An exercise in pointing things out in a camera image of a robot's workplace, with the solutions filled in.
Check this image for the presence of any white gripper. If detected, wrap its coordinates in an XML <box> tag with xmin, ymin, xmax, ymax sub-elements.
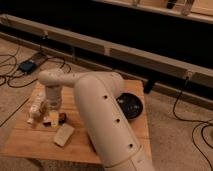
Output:
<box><xmin>43</xmin><ymin>87</ymin><xmax>67</xmax><ymax>127</ymax></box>

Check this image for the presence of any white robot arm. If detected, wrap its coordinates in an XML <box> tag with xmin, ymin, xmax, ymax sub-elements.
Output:
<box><xmin>38</xmin><ymin>68</ymin><xmax>155</xmax><ymax>171</ymax></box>

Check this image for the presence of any wooden table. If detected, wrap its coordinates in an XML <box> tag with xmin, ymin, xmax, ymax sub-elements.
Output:
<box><xmin>0</xmin><ymin>79</ymin><xmax>153</xmax><ymax>167</ymax></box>

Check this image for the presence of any black cable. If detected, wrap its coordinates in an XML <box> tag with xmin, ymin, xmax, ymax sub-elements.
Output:
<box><xmin>172</xmin><ymin>75</ymin><xmax>213</xmax><ymax>163</ymax></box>
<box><xmin>0</xmin><ymin>46</ymin><xmax>72</xmax><ymax>89</ymax></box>

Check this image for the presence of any black cable on right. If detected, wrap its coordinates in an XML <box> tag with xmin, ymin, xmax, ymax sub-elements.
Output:
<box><xmin>172</xmin><ymin>75</ymin><xmax>213</xmax><ymax>163</ymax></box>

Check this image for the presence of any white plastic bottle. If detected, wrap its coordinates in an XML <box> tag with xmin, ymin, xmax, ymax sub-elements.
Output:
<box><xmin>27</xmin><ymin>92</ymin><xmax>47</xmax><ymax>124</ymax></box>

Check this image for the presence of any black bowl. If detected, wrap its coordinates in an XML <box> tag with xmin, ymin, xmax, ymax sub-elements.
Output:
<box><xmin>116</xmin><ymin>93</ymin><xmax>143</xmax><ymax>120</ymax></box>

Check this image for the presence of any black cable on left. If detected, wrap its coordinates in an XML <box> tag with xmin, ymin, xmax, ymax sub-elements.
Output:
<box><xmin>0</xmin><ymin>46</ymin><xmax>72</xmax><ymax>89</ymax></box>

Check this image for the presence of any black power adapter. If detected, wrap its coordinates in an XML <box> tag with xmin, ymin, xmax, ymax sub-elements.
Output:
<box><xmin>18</xmin><ymin>61</ymin><xmax>36</xmax><ymax>73</ymax></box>

